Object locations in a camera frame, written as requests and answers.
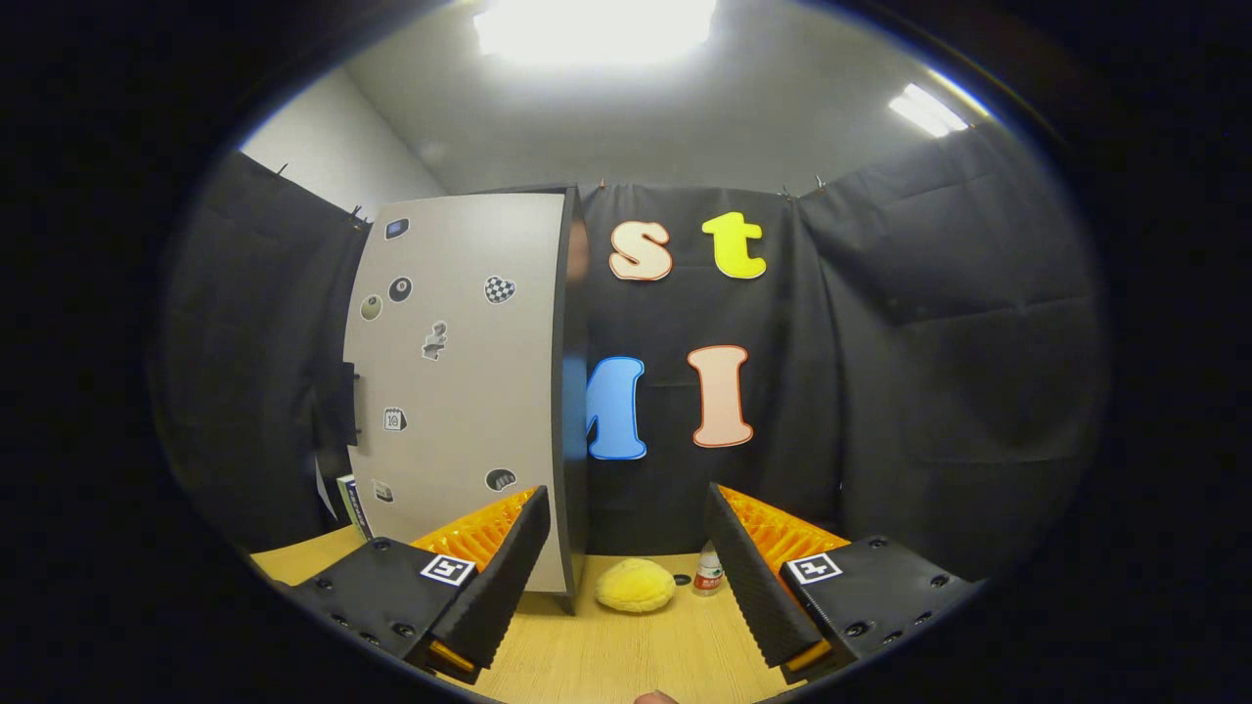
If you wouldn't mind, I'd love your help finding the dark grey shoe cabinet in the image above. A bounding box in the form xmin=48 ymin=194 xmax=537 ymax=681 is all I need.
xmin=342 ymin=184 xmax=591 ymax=617

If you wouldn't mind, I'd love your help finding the clear bottle with red label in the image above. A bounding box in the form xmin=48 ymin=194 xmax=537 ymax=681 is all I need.
xmin=693 ymin=541 xmax=725 ymax=597

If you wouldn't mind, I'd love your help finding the yellow plush toy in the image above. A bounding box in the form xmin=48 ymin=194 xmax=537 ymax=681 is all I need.
xmin=595 ymin=557 xmax=678 ymax=614

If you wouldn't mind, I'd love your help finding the large ceiling light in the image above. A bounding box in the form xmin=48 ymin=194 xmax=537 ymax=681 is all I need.
xmin=474 ymin=0 xmax=718 ymax=67

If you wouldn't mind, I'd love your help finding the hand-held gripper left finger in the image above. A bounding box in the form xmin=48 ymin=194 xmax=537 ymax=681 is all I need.
xmin=284 ymin=486 xmax=552 ymax=685

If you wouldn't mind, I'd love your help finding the small ceiling light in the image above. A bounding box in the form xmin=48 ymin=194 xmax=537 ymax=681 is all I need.
xmin=888 ymin=82 xmax=971 ymax=139

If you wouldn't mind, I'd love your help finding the black backdrop cloth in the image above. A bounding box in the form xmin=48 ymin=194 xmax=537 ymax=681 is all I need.
xmin=147 ymin=117 xmax=1111 ymax=588

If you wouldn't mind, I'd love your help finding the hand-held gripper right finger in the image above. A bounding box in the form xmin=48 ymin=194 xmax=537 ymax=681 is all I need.
xmin=704 ymin=484 xmax=974 ymax=685

